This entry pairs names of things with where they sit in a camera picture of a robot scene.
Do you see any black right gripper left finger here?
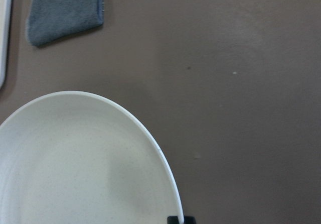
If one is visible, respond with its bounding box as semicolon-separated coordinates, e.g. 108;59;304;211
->
167;216;180;224

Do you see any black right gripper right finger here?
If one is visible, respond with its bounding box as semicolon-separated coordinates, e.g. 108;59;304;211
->
184;216;196;224

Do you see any cream rectangular tray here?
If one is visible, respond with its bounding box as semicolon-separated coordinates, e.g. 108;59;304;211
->
0;0;12;87

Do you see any white round plate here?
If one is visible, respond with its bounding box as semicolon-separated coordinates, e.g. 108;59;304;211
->
1;91;184;223

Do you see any grey folded cloth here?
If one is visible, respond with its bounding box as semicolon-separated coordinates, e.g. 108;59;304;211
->
26;0;104;47

